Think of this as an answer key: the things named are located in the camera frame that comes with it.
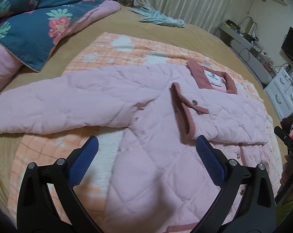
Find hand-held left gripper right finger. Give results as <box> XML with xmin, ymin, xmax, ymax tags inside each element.
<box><xmin>192</xmin><ymin>135</ymin><xmax>276</xmax><ymax>233</ymax></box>

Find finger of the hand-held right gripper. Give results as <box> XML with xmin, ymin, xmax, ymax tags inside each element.
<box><xmin>274</xmin><ymin>126</ymin><xmax>293</xmax><ymax>168</ymax></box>

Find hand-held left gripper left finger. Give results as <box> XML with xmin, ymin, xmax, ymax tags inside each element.
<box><xmin>16</xmin><ymin>135</ymin><xmax>103</xmax><ymax>233</ymax></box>

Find pink quilted jacket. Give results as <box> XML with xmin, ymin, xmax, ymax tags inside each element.
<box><xmin>0</xmin><ymin>59</ymin><xmax>269</xmax><ymax>233</ymax></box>

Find person's right hand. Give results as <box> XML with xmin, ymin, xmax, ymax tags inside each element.
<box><xmin>279</xmin><ymin>155</ymin><xmax>293</xmax><ymax>190</ymax></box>

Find white drawer cabinet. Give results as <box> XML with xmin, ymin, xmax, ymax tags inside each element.
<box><xmin>264</xmin><ymin>67</ymin><xmax>293</xmax><ymax>122</ymax></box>

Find grey desk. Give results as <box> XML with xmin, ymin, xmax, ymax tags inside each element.
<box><xmin>218</xmin><ymin>19</ymin><xmax>275</xmax><ymax>85</ymax></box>

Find orange checked fleece blanket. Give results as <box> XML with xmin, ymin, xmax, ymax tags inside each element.
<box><xmin>7</xmin><ymin>31</ymin><xmax>283</xmax><ymax>233</ymax></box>

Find tan bed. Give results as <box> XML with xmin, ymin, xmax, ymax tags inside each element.
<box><xmin>0</xmin><ymin>3</ymin><xmax>283</xmax><ymax>214</ymax></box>

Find teal floral quilt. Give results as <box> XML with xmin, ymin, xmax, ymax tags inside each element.
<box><xmin>0</xmin><ymin>0</ymin><xmax>121</xmax><ymax>95</ymax></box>

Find light blue garment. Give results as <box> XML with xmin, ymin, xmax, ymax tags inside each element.
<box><xmin>129</xmin><ymin>7</ymin><xmax>186</xmax><ymax>28</ymax></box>

